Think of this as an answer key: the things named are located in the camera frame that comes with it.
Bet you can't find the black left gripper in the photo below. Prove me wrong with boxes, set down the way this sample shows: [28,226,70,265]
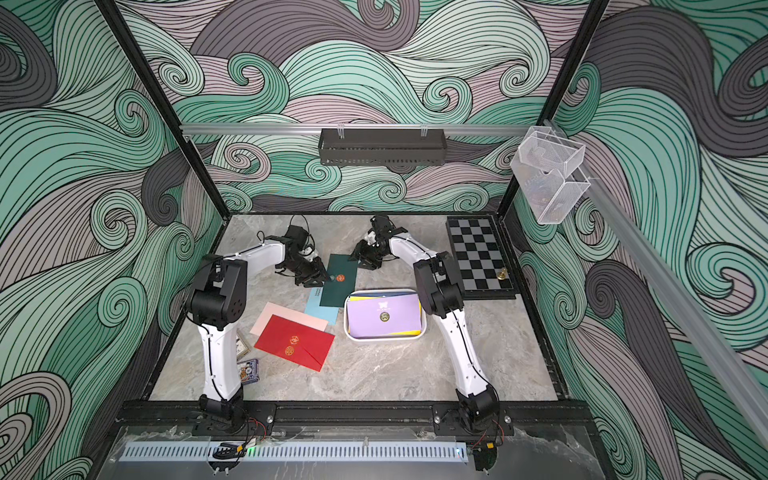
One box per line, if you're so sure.
[285,258,333,289]

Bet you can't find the dark green envelope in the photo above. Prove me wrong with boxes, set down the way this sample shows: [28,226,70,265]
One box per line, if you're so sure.
[320,254,358,308]

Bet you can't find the light blue envelope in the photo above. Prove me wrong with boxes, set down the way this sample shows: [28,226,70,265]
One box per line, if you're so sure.
[304,287,339,325]

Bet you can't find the lavender envelope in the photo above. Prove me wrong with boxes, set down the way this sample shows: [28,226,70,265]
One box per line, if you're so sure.
[347,293,423,337]

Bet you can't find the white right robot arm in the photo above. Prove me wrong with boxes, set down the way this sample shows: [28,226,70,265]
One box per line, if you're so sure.
[351,215,500,433]

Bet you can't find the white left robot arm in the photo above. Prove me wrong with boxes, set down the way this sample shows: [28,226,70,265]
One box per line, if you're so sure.
[186,225,330,425]

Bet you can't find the white plastic storage box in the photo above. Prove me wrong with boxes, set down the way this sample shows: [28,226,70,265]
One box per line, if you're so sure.
[344,289,427,343]

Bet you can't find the framed card box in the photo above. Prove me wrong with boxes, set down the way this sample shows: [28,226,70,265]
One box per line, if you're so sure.
[236,333,250,360]

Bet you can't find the blue playing card box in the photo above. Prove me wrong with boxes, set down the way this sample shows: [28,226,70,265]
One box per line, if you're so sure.
[238,358,260,385]

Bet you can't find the pink envelope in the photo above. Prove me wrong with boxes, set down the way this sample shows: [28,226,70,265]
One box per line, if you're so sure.
[250,302,329,337]

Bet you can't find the red envelope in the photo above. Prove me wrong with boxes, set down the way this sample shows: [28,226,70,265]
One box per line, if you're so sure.
[254,315,335,372]

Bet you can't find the black white chessboard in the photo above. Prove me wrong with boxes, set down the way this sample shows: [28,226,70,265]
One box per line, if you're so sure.
[446,216,518,300]

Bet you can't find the black wall shelf tray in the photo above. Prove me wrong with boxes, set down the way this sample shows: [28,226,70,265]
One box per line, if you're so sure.
[318,128,448,167]

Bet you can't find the clear acrylic wall bin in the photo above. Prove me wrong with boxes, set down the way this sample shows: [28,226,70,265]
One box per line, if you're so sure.
[511,126,591,225]

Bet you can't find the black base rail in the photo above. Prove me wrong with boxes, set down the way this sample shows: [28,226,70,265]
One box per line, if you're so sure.
[116,400,592,432]

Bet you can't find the white perforated cable duct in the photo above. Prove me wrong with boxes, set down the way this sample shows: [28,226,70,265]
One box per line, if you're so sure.
[117,440,468,463]

